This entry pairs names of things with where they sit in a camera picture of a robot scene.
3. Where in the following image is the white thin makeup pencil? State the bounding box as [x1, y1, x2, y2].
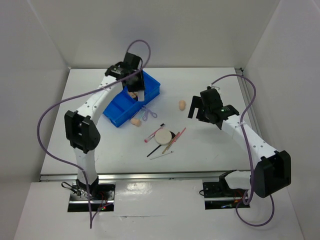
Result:
[149, 151, 174, 160]

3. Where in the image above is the beige makeup sponge egg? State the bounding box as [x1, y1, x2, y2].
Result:
[178, 100, 186, 111]

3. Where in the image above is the blue divided plastic bin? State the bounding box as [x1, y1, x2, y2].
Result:
[103, 71, 161, 128]

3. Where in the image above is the mint green white tube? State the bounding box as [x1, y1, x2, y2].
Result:
[137, 90, 145, 102]

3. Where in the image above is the pink brow comb brush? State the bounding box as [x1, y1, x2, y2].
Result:
[144, 123, 165, 143]

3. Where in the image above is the round cream powder puff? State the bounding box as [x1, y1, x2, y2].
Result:
[154, 128, 172, 146]

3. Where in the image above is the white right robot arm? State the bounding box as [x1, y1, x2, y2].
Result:
[188, 87, 292, 198]

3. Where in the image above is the small beige makeup sponge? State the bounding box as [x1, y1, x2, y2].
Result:
[130, 118, 142, 127]

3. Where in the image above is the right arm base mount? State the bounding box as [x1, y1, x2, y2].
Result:
[198, 170, 250, 210]

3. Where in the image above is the aluminium rail front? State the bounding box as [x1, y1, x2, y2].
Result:
[39, 170, 229, 182]

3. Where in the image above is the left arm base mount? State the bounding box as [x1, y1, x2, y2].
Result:
[61, 181, 116, 213]

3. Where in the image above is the long pink makeup brush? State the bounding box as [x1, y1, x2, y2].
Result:
[173, 127, 187, 143]

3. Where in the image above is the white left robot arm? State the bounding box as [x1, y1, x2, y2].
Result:
[64, 52, 145, 200]

